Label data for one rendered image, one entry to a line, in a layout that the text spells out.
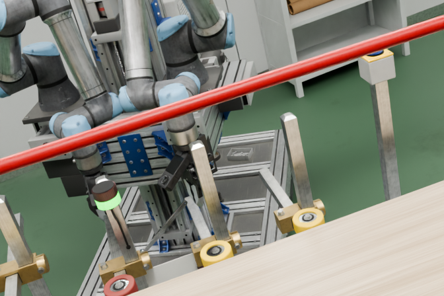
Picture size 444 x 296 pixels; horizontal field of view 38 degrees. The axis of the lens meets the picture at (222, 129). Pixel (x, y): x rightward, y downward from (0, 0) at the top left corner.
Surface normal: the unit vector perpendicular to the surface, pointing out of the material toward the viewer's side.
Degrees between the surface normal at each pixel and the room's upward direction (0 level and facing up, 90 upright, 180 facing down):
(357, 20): 90
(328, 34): 90
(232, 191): 0
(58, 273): 0
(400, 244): 0
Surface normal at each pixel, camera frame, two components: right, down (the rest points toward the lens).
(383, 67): 0.25, 0.40
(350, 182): -0.22, -0.86
